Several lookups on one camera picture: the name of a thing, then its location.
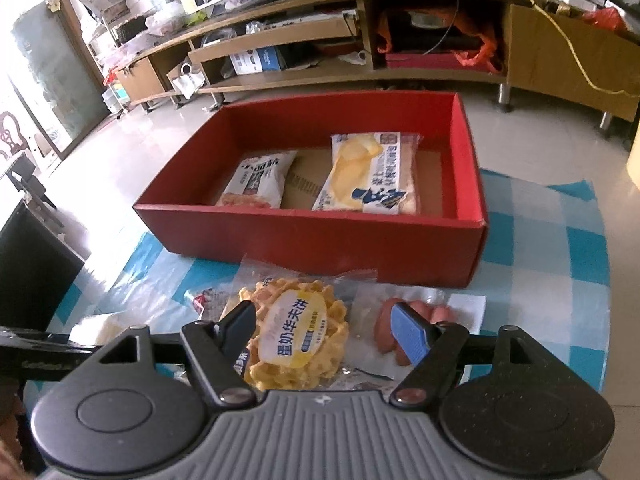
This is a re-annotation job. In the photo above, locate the large yellow-white snack packet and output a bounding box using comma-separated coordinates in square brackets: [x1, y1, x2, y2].
[311, 132, 422, 216]

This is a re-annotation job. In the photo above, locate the white storage rack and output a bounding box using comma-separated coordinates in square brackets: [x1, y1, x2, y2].
[79, 0, 153, 117]

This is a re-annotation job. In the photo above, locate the red plastic bag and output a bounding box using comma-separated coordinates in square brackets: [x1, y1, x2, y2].
[584, 7, 629, 34]

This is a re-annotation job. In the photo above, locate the white packet with waffle print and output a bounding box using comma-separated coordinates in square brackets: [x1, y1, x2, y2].
[215, 150, 299, 209]

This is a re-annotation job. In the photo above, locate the silver snack packet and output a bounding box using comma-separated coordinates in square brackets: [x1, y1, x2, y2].
[184, 286, 228, 317]

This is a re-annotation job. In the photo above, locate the pale cream packet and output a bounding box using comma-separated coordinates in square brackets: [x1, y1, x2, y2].
[67, 311, 127, 347]

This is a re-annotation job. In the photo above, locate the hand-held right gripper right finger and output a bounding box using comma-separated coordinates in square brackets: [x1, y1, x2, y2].
[389, 302, 539, 408]

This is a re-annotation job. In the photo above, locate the clear sausage packet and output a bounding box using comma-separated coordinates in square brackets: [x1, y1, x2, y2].
[345, 282, 487, 386]

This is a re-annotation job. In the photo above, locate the white plastic bag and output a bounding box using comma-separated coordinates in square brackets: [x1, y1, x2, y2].
[167, 62, 207, 101]

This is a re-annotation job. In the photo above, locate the blue white box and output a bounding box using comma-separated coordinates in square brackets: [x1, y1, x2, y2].
[229, 47, 287, 76]

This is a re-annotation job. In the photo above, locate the flat red box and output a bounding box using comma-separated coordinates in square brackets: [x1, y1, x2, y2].
[385, 52, 487, 69]

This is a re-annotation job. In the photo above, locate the orange plastic bag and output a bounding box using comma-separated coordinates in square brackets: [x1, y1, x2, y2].
[376, 10, 502, 69]

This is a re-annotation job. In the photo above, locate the dark chair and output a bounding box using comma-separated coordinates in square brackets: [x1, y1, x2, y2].
[4, 155, 67, 227]

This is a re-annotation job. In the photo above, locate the wooden TV cabinet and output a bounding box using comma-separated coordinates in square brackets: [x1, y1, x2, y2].
[107, 0, 640, 122]

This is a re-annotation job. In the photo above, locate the blue white checkered tablecloth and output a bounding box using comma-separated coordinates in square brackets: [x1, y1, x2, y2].
[22, 167, 613, 411]

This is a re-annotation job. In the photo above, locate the long cardboard box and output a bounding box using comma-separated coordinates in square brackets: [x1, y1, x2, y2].
[244, 10, 359, 40]

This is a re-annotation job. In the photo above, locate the wooden chair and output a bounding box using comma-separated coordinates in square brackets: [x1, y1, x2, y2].
[0, 110, 32, 162]

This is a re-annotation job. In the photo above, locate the yellow cable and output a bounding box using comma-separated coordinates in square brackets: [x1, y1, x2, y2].
[477, 0, 637, 97]

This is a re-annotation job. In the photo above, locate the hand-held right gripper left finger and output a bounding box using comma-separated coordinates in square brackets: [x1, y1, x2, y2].
[95, 300, 258, 408]

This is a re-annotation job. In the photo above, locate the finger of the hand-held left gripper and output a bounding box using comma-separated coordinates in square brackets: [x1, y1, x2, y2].
[0, 326, 101, 361]

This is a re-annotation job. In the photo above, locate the clear waffle packet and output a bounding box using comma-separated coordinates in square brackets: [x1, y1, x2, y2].
[220, 255, 381, 393]

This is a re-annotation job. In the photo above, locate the red cardboard box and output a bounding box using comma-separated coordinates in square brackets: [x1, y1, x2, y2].
[132, 91, 489, 289]

